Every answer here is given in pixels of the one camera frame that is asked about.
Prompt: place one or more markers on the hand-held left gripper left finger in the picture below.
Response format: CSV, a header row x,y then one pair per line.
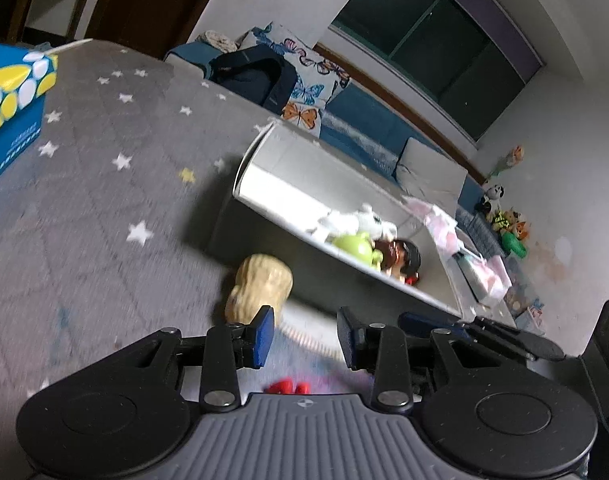
x,y
263,336

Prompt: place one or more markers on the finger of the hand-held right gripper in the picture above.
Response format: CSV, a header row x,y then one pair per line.
x,y
509,340

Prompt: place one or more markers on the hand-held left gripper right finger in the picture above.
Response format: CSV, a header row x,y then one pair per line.
x,y
347,338

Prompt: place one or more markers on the tan peanut toy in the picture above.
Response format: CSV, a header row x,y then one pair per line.
x,y
257,285

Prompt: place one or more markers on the red round toy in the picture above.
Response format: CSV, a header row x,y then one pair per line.
x,y
284,387

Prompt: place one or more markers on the green round toy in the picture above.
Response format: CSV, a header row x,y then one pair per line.
x,y
354,247

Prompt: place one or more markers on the brown and black doll toy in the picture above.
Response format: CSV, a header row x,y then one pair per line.
x,y
399,257

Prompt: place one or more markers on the white rabbit plush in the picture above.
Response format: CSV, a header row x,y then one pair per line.
x,y
364,222

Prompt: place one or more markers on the grey cardboard box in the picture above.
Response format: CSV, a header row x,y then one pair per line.
x,y
284,170

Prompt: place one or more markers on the clear plastic storage box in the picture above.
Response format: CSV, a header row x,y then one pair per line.
x,y
527,310

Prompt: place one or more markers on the white lace strip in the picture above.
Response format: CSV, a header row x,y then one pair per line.
x,y
309,337

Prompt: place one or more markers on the green plush toy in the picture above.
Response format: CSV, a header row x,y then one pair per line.
x,y
514,246

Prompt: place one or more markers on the orange plush toy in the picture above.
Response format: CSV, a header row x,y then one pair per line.
x,y
522,227

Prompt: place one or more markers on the yellow plush toy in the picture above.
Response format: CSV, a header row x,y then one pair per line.
x,y
499,220

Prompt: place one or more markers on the panda plush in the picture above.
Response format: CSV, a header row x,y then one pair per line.
x,y
492,197

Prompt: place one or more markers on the grey cushion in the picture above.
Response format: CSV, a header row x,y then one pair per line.
x,y
429,172

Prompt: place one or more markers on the blue sofa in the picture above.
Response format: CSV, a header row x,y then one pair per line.
x,y
364,120

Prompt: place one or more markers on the black backpack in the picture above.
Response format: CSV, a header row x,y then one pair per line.
x,y
254,75

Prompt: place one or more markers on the butterfly print pillow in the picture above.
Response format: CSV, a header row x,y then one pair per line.
x,y
319,75

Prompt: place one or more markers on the beige knitted cloth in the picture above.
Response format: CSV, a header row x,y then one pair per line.
x,y
219,40

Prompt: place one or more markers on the dark window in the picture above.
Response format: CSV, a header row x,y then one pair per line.
x,y
434,35

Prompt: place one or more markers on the blue yellow-spotted tissue box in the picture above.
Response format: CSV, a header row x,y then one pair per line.
x,y
9,110

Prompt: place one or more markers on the brown wooden door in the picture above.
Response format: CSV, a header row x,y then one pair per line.
x,y
149,5

